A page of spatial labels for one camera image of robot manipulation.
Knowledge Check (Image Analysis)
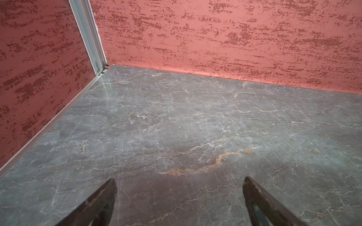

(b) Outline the aluminium corner post left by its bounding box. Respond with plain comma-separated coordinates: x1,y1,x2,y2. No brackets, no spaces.
68,0,109,76

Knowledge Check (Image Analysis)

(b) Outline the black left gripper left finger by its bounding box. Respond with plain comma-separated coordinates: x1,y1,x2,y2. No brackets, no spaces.
57,179,117,226

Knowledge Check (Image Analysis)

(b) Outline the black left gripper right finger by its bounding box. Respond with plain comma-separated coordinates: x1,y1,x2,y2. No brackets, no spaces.
243,177,307,226

